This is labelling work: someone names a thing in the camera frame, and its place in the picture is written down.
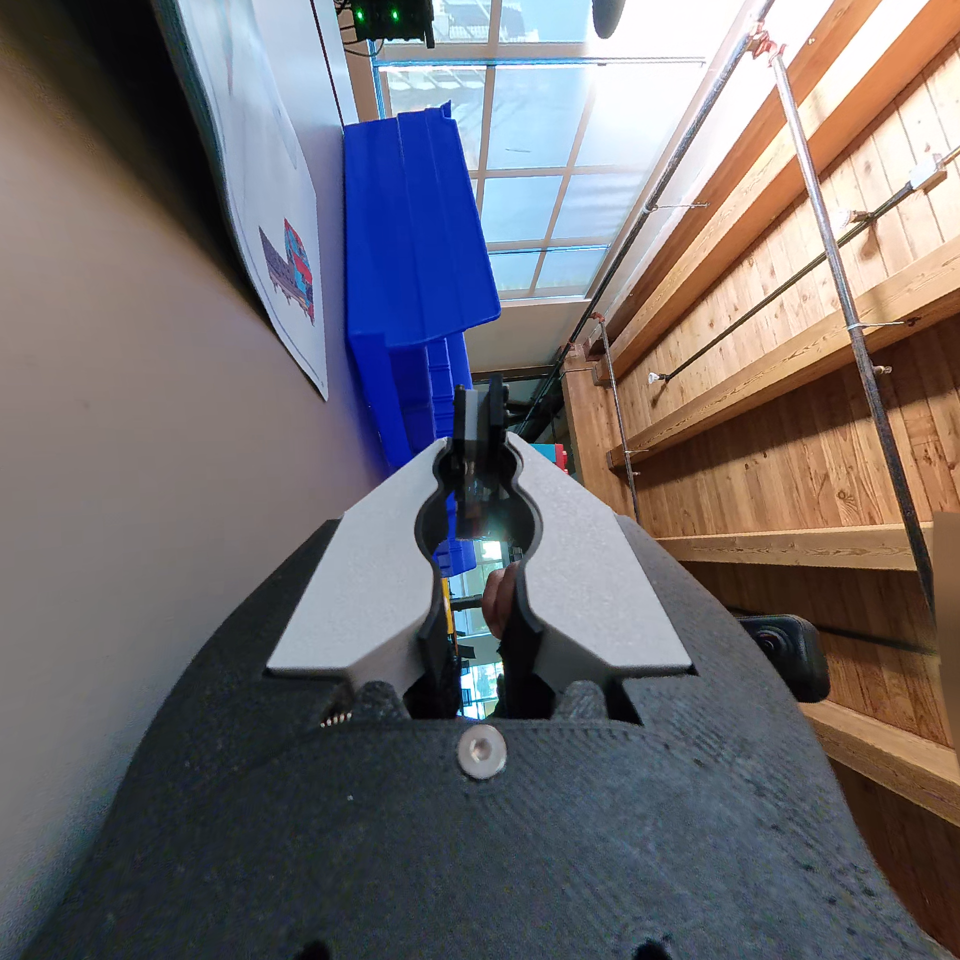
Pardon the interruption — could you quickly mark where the red teal grey brick model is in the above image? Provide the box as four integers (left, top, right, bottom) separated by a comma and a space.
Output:
452, 372, 567, 543

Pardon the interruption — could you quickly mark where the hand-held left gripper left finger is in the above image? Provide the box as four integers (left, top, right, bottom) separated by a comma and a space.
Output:
266, 438, 460, 717

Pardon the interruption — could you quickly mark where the person's right hand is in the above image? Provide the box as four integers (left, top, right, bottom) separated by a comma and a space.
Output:
482, 561, 520, 642

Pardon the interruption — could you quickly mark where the black ceiling pipe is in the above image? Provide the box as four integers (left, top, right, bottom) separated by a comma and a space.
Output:
517, 0, 777, 440

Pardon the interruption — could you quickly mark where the grey desk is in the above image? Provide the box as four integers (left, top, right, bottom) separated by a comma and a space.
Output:
0, 0, 451, 960

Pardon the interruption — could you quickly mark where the black rod with white spotlights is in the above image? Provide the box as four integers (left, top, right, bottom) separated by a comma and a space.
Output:
648, 146, 960, 385

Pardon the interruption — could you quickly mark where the large paned window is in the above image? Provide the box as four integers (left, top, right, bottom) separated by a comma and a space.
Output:
371, 0, 751, 301

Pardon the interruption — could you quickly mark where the white instruction booklet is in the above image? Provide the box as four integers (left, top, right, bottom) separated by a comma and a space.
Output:
153, 0, 330, 402

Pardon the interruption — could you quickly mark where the thick metal sprinkler pipe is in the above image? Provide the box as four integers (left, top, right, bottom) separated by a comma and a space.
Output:
750, 22, 939, 612

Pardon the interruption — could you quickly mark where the blue plastic bin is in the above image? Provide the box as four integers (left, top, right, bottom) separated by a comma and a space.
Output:
343, 101, 502, 579

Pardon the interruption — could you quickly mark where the thin metal sprinkler pipe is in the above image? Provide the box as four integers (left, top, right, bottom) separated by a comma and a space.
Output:
588, 311, 640, 522

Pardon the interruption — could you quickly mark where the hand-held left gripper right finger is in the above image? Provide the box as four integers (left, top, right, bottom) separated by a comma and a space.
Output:
498, 432, 693, 719

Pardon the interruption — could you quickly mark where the person's right forearm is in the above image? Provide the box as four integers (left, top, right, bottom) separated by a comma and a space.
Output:
491, 633, 556, 717

